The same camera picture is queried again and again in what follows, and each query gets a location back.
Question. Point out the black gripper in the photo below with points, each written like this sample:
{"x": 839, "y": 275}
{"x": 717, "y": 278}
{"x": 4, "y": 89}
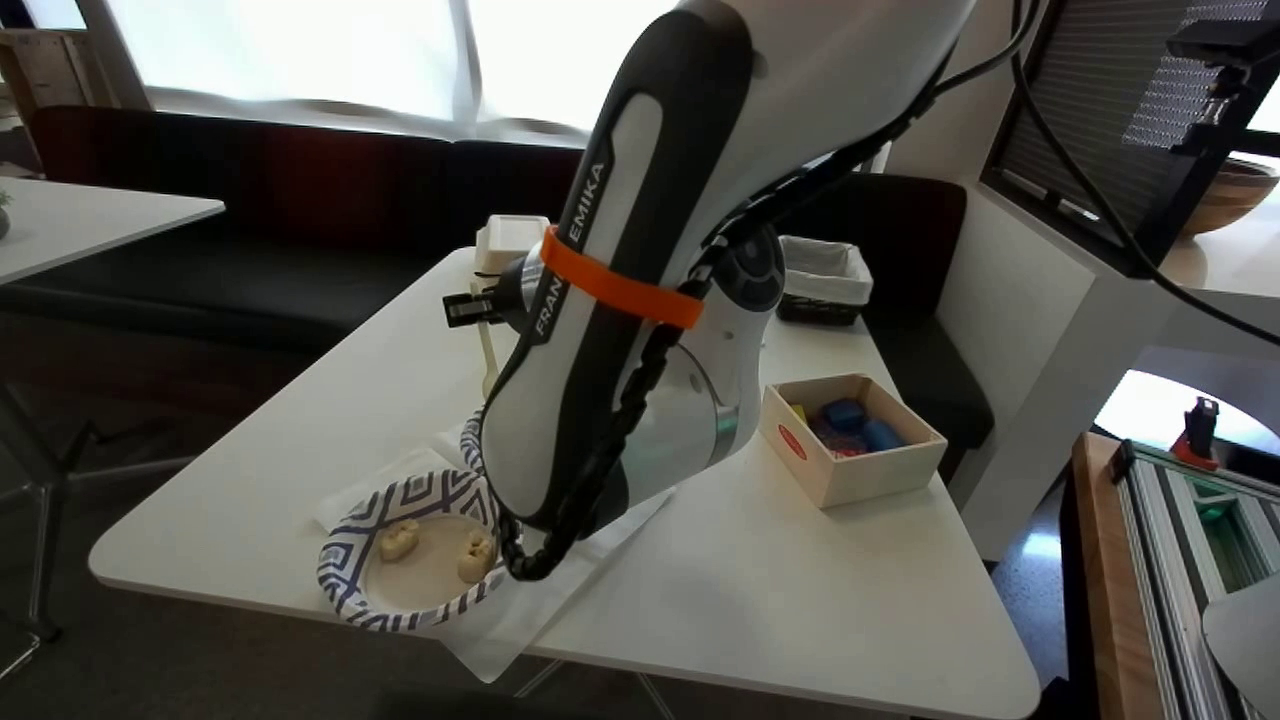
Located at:
{"x": 486, "y": 307}

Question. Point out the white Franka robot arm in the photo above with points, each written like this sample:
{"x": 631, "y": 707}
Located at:
{"x": 572, "y": 401}

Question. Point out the beige donut piece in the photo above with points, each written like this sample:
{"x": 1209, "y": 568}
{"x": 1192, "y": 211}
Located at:
{"x": 396, "y": 540}
{"x": 478, "y": 562}

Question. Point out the white styrofoam food container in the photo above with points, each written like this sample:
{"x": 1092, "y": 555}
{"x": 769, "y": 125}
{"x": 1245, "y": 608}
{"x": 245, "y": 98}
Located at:
{"x": 512, "y": 242}

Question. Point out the dark brown upholstered bench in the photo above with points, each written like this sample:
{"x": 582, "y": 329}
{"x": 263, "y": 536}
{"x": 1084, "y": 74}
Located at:
{"x": 267, "y": 186}

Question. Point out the dark basket with white liner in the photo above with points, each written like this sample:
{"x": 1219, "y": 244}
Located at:
{"x": 824, "y": 264}

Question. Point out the blue toy block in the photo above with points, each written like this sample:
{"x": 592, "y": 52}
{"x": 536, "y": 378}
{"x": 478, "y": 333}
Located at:
{"x": 883, "y": 436}
{"x": 842, "y": 412}

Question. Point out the white side table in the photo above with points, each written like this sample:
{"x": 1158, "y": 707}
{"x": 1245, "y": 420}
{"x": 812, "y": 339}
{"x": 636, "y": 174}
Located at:
{"x": 82, "y": 223}

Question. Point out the cream wooden toy box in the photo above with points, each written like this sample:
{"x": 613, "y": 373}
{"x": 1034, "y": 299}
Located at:
{"x": 865, "y": 482}

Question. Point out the white monitor stand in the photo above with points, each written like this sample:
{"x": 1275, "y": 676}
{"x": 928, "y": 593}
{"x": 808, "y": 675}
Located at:
{"x": 1027, "y": 333}

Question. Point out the black monitor screen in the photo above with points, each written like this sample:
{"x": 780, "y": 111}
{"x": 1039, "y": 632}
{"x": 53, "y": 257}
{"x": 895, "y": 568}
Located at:
{"x": 1106, "y": 107}

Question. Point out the round white table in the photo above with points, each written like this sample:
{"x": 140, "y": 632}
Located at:
{"x": 1146, "y": 404}

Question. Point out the light wooden plank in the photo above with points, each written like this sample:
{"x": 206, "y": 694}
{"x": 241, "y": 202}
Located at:
{"x": 1115, "y": 600}

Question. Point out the red and black tool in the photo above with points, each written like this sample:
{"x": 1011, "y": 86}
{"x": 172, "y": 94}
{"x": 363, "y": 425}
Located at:
{"x": 1200, "y": 434}

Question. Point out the brown wooden bowl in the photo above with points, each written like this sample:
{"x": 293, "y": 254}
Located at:
{"x": 1235, "y": 202}

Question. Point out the green plastic part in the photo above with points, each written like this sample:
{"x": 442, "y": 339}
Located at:
{"x": 1235, "y": 544}

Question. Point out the grey metal frame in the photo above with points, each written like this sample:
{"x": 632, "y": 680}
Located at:
{"x": 1181, "y": 586}

